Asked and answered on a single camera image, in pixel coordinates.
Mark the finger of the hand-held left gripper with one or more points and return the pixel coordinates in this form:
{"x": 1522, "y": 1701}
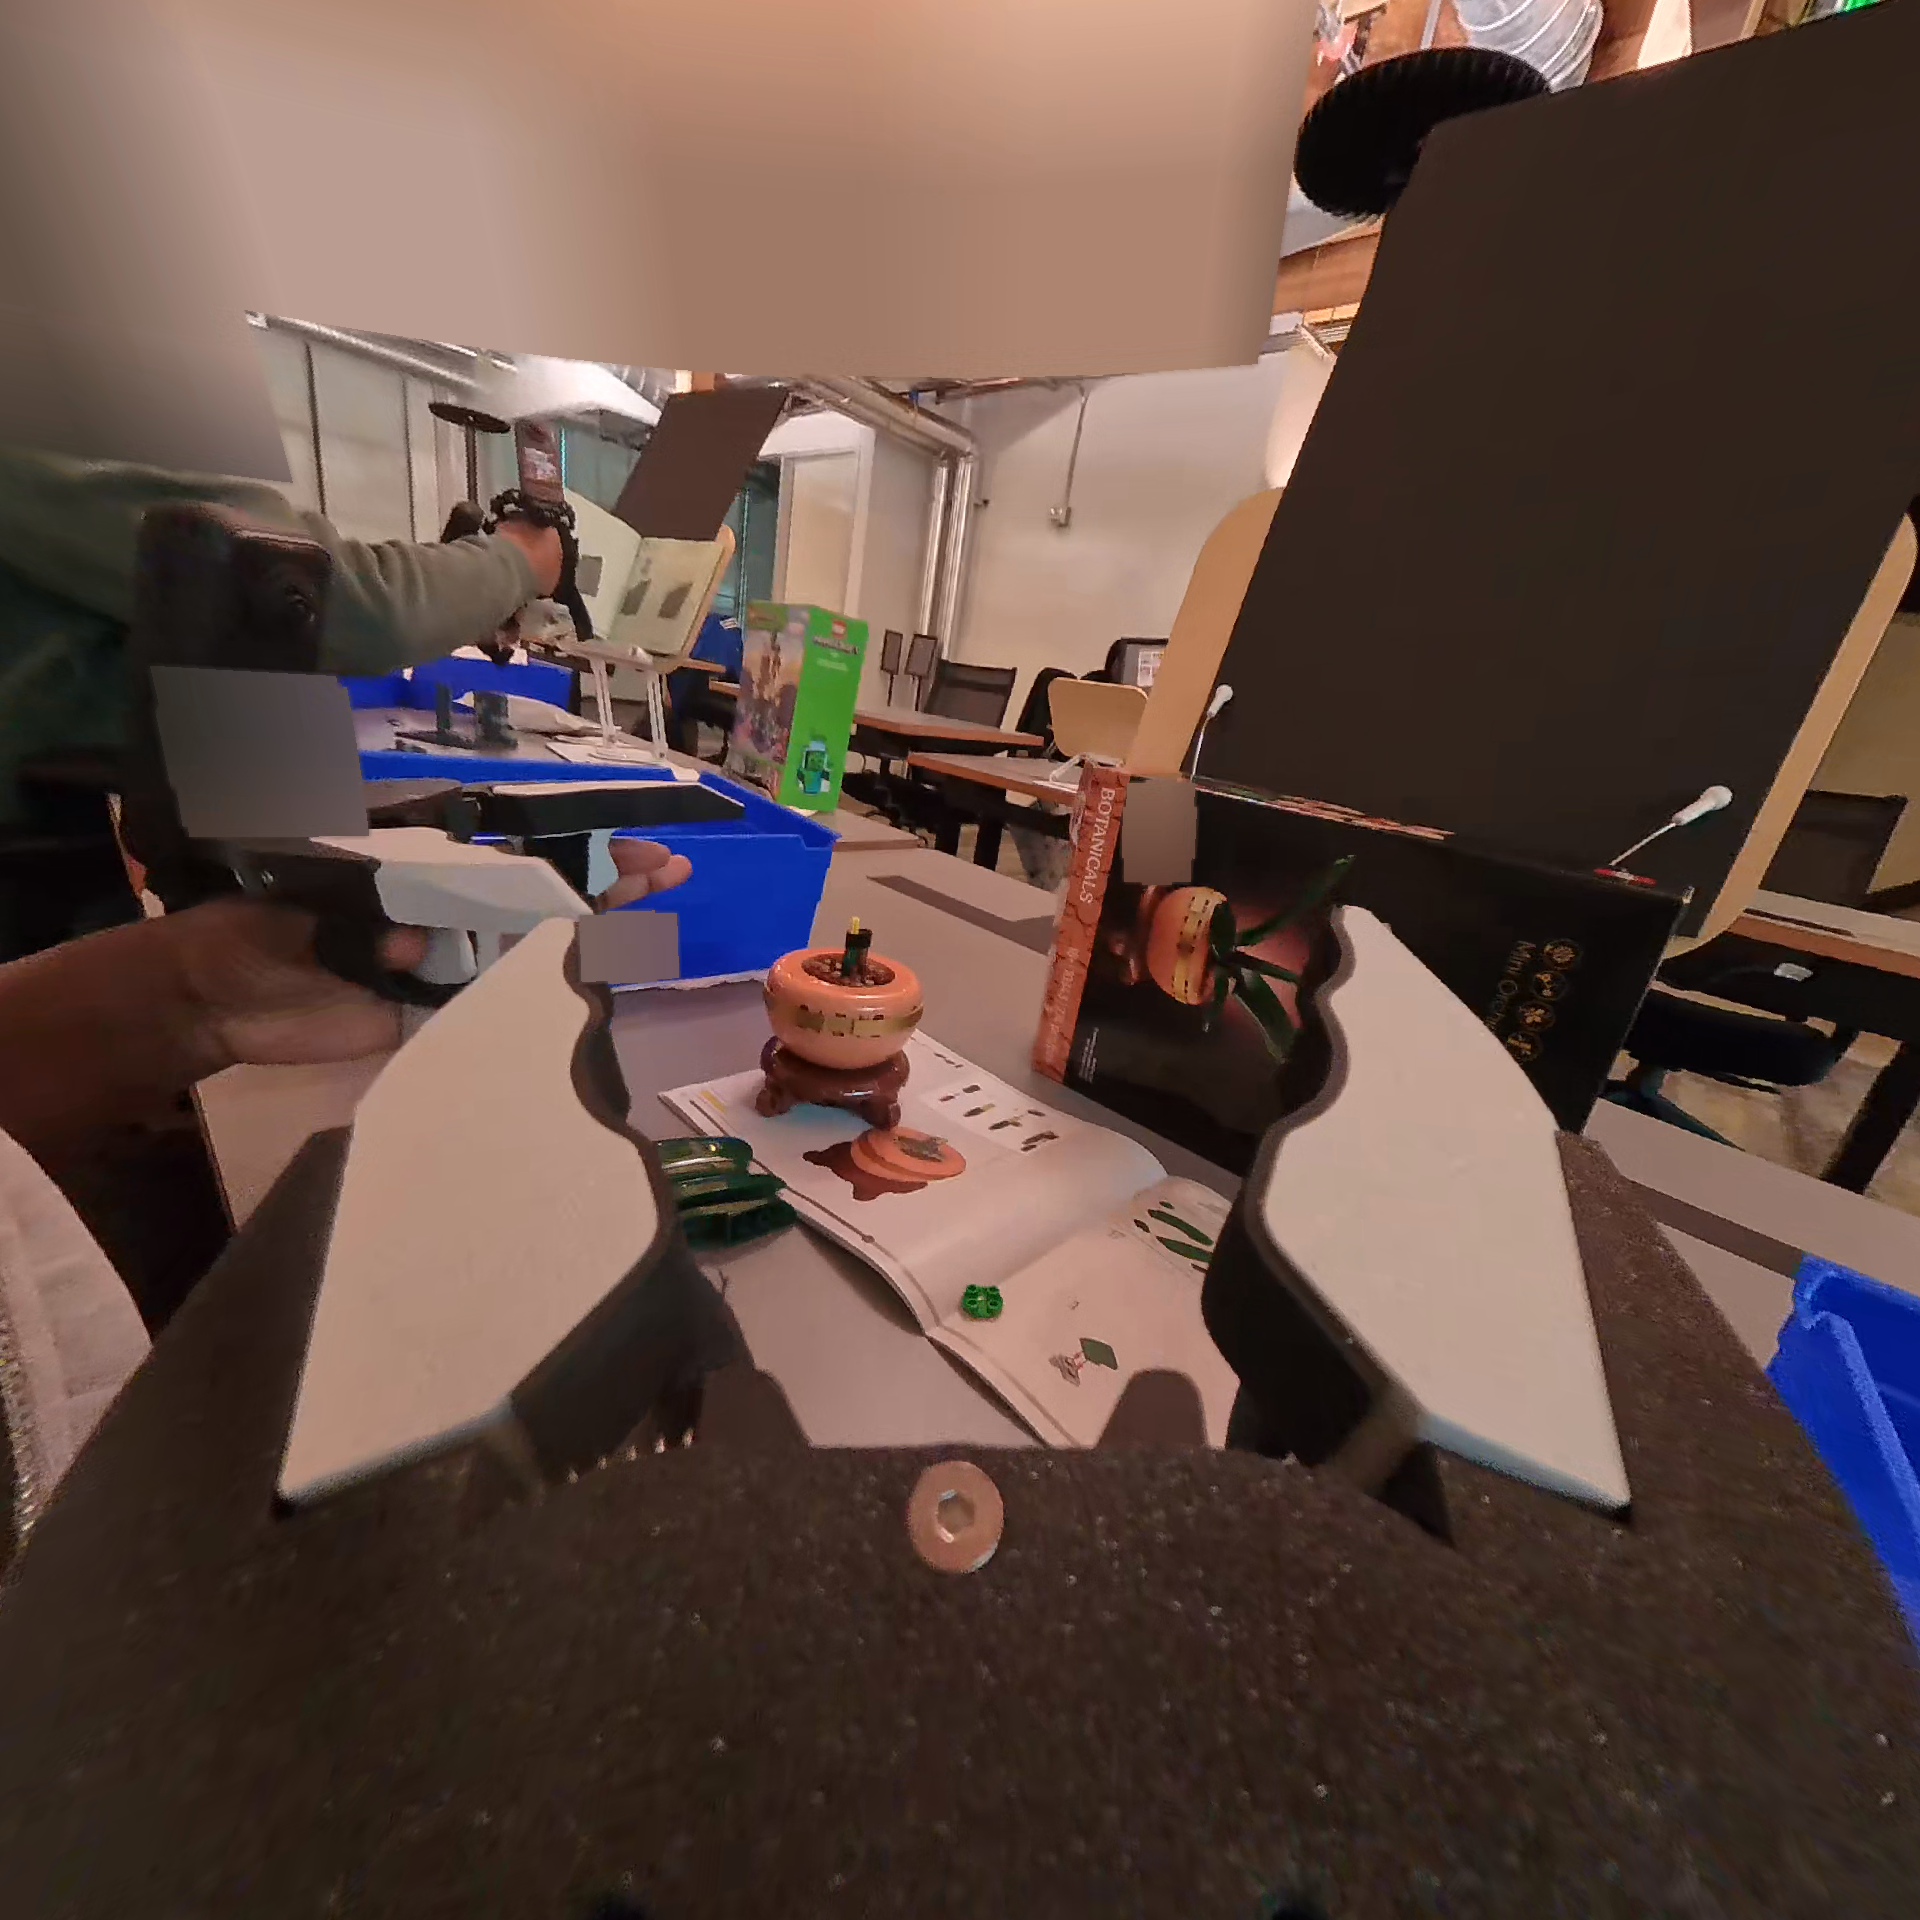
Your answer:
{"x": 599, "y": 811}

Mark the small bright green toy brick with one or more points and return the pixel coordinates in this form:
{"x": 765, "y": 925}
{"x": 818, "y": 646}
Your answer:
{"x": 984, "y": 1301}

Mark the brown top desk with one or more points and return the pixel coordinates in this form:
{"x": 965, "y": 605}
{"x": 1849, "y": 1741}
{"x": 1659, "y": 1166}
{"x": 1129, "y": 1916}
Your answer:
{"x": 945, "y": 735}
{"x": 1830, "y": 937}

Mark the large blue plastic bin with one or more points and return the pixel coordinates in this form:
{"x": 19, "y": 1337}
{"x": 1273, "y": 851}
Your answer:
{"x": 750, "y": 885}

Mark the orange toy brick flower pot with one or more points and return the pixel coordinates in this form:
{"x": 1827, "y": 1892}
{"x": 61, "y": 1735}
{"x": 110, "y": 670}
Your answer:
{"x": 840, "y": 1004}

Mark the green toy set box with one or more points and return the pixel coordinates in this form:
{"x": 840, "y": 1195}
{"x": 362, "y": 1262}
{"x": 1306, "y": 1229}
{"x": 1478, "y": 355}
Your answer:
{"x": 802, "y": 704}

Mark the another person's forearm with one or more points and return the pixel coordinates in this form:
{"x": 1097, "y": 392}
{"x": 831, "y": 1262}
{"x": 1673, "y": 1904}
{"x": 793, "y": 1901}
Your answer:
{"x": 406, "y": 593}

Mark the grey desk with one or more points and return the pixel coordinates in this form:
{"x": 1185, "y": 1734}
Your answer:
{"x": 856, "y": 1349}

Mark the large black board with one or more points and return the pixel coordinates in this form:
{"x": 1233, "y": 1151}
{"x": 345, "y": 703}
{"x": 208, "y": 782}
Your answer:
{"x": 1589, "y": 451}

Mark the person's left hand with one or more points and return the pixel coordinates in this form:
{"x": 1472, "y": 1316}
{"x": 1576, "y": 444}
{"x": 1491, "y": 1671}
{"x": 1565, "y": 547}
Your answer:
{"x": 225, "y": 990}

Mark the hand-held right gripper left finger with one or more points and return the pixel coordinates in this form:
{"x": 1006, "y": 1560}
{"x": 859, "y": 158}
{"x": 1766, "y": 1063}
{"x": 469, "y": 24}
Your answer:
{"x": 465, "y": 1200}

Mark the curved wooden board stand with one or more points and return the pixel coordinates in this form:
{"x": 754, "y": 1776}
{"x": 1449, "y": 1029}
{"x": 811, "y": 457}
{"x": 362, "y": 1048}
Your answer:
{"x": 1208, "y": 629}

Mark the dark green toy leaf piece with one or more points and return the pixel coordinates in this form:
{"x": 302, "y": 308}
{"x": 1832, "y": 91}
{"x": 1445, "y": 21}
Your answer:
{"x": 727, "y": 1190}
{"x": 743, "y": 1223}
{"x": 702, "y": 1155}

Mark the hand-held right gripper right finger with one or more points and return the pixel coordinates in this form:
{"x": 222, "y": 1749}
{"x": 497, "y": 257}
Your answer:
{"x": 1424, "y": 1200}

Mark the shallow blue plastic bin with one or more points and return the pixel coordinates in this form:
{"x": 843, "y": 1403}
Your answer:
{"x": 525, "y": 683}

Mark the white instruction booklet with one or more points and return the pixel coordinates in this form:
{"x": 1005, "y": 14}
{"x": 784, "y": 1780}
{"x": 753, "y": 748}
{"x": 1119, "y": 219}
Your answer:
{"x": 961, "y": 1200}

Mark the black office chair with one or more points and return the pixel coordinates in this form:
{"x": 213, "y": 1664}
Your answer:
{"x": 967, "y": 699}
{"x": 1755, "y": 1021}

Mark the small black board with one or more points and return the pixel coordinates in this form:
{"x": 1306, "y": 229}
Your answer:
{"x": 704, "y": 457}

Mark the black orchid picture box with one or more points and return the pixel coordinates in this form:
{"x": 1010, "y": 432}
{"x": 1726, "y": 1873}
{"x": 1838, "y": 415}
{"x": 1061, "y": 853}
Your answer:
{"x": 1499, "y": 961}

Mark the black round disc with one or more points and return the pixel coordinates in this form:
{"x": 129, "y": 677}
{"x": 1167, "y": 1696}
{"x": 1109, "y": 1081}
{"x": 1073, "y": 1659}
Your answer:
{"x": 1410, "y": 128}

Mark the white tipped clip rod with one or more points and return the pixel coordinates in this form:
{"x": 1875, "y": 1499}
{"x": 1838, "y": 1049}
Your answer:
{"x": 1218, "y": 703}
{"x": 1687, "y": 820}

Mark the blue plastic bin corner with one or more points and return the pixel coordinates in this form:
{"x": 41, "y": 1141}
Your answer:
{"x": 1851, "y": 1396}

